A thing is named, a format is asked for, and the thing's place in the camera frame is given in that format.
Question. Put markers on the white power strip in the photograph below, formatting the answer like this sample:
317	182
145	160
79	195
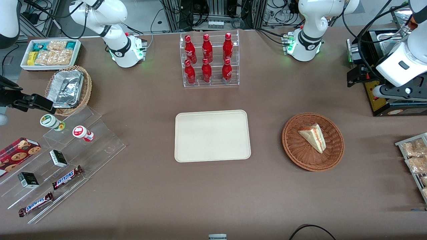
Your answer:
216	24

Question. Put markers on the white rectangular snack bin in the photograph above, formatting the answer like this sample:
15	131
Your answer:
25	66

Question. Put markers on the tan wicker basket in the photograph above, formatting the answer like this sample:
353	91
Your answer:
87	90

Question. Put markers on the teal snack packet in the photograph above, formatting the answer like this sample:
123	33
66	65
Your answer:
39	46
70	45

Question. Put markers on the triangular sandwich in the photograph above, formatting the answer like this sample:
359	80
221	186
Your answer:
313	137

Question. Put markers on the round brown wicker basket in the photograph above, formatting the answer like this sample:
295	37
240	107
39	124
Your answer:
300	156

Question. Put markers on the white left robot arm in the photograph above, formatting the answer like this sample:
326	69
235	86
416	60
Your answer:
310	20

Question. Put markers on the clear cracker bag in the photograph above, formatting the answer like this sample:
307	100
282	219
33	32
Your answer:
56	45
45	57
63	56

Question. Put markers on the aluminium frame rack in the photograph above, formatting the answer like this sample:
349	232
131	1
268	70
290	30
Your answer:
173	13

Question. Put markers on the red cookie box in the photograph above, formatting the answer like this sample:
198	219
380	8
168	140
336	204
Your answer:
18	153

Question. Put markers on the steel warmer pan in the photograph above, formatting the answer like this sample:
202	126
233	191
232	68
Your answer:
388	35

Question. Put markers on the brown Snickers bar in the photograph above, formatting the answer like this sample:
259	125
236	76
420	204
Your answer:
36	204
67	177

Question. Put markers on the beige plastic tray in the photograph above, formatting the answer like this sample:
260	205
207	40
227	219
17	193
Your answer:
212	136

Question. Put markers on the silver foil container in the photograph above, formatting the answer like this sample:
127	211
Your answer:
65	88

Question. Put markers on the small dark drink carton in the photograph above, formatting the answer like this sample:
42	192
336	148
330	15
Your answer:
28	180
58	158

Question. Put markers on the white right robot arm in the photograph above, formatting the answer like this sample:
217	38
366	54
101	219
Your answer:
100	13

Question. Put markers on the small grey device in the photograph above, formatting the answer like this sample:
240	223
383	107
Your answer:
217	237

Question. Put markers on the clear acrylic bottle rack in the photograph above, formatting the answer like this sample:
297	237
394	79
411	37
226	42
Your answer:
215	85

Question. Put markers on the yellow snack packet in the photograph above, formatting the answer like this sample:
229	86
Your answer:
31	58

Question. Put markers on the red cola bottle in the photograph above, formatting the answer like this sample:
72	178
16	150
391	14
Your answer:
190	50
228	46
190	73
227	71
207	48
206	71

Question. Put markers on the clear acrylic stepped display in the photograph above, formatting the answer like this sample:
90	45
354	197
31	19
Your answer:
100	146

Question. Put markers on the black food warmer machine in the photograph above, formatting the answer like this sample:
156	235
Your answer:
383	106

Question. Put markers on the tray of packaged cookies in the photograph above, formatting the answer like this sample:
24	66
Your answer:
400	144

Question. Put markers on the red lid yoghurt cup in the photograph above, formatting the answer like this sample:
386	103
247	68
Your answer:
81	132

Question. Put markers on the green lid yoghurt cup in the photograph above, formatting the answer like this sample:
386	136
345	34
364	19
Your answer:
50	121

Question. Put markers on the clear pastry bag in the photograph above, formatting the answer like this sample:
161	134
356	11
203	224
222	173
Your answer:
415	148
418	165
424	180
425	193

